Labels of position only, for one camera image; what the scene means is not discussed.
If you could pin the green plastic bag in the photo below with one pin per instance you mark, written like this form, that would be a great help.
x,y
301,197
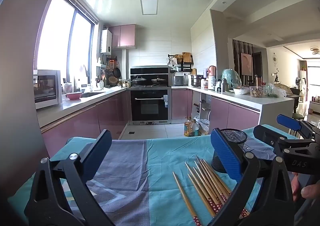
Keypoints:
x,y
271,90

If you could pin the pink base cabinets island side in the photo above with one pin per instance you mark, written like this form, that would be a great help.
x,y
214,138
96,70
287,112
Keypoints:
x,y
225,113

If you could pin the large kitchen window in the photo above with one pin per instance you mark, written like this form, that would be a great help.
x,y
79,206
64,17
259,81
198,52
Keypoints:
x,y
55,40

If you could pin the pink wall cabinet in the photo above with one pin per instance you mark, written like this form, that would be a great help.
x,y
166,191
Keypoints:
x,y
125,35

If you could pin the clear container of nuts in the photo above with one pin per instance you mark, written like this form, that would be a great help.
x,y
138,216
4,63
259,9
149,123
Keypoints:
x,y
256,92

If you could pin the black built-in oven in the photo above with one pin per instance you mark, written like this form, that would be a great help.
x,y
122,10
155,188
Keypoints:
x,y
150,106

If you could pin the black wall rack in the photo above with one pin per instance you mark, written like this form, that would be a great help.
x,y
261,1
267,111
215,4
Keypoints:
x,y
186,67

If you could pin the framed wall picture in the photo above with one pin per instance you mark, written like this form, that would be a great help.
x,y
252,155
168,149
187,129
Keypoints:
x,y
246,64

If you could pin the woven basket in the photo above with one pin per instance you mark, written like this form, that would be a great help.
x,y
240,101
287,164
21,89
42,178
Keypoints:
x,y
113,80

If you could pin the pink kettle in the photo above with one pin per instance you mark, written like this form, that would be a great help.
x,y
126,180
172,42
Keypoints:
x,y
212,70

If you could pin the hanging black pan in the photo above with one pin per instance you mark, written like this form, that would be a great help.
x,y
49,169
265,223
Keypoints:
x,y
117,72

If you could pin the wooden cutting board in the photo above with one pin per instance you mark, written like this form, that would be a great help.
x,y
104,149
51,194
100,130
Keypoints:
x,y
186,57

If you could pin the black wok with lid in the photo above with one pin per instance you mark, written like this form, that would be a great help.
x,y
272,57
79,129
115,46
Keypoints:
x,y
138,81
158,81

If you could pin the teal appliance under plastic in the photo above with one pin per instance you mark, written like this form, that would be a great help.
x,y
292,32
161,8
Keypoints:
x,y
231,77

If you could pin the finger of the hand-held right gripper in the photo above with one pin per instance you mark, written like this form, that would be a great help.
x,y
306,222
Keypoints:
x,y
267,136
288,122

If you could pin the steel thermos flask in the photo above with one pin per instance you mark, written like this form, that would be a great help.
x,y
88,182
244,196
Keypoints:
x,y
224,85

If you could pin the black range hood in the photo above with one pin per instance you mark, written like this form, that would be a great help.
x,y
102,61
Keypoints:
x,y
150,70

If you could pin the yellow cooking oil bottle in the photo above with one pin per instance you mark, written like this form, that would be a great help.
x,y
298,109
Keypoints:
x,y
188,128

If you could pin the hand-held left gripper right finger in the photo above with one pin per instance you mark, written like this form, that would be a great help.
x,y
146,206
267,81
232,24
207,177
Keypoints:
x,y
225,153

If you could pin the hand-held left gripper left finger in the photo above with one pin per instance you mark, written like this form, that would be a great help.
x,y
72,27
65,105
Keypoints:
x,y
98,151

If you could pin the person's right hand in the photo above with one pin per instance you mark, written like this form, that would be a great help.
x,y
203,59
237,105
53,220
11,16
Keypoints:
x,y
311,191

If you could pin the teal and grey tablecloth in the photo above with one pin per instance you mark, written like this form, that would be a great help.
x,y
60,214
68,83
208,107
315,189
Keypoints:
x,y
162,156

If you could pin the pink base cabinets window side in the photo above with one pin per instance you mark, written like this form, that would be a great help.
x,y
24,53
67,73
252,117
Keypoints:
x,y
87,121

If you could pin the steel stock pot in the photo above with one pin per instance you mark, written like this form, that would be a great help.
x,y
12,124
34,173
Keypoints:
x,y
197,80

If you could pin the white bowl with food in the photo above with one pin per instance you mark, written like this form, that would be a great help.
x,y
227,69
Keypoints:
x,y
241,91

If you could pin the gold ceiling lamp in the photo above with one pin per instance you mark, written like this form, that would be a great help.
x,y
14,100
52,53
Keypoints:
x,y
315,50

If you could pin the ceiling light panel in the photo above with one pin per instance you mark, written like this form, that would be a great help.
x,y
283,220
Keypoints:
x,y
149,6

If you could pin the white plastic bag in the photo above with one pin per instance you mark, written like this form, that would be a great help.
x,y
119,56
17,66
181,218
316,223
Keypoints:
x,y
203,126

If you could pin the black mesh utensil holder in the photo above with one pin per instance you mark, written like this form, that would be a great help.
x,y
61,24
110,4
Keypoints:
x,y
233,138

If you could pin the pink bowl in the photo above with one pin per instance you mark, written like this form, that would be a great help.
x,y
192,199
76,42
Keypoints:
x,y
74,96

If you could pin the white microwave oven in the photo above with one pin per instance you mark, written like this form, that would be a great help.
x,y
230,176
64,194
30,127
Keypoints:
x,y
46,88

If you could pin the white water heater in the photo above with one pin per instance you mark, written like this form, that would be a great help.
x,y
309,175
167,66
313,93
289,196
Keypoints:
x,y
106,40

